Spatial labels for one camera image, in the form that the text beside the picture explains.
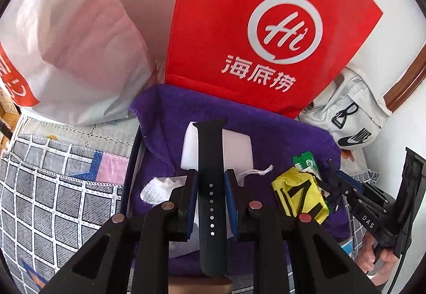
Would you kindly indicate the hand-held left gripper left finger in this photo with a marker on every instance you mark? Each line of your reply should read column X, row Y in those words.
column 189, row 214

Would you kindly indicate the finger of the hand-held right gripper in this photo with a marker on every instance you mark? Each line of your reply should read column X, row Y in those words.
column 344, row 195
column 351, row 182

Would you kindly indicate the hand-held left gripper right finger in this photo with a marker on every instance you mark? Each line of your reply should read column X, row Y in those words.
column 231, row 207

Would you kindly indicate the yellow mesh cloth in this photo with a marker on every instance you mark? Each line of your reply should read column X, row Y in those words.
column 289, row 194

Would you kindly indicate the person's right hand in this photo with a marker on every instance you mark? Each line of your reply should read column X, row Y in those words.
column 369, row 257

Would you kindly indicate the blue and white box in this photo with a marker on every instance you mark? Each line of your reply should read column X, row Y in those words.
column 347, row 247

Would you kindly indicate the green packet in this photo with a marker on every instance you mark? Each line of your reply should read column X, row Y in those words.
column 304, row 162

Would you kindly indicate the white foam block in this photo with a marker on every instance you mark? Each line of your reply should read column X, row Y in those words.
column 236, row 147

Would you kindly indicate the light grey waist bag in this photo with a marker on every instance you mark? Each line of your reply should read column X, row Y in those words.
column 359, row 104

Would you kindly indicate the purple towel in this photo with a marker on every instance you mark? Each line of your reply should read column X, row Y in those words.
column 166, row 114

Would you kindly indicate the brown wooden headboard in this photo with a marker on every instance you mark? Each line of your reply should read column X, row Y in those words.
column 406, row 89

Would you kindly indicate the grey plaid bed sheet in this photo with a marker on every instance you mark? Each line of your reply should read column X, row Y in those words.
column 50, row 214

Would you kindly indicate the red paper bag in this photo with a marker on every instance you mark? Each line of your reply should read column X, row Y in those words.
column 216, row 14

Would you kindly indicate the white plastic bag orange print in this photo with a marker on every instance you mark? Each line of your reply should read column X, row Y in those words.
column 66, row 47

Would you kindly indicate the wooden nightstand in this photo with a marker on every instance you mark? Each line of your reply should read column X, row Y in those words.
column 6, row 107

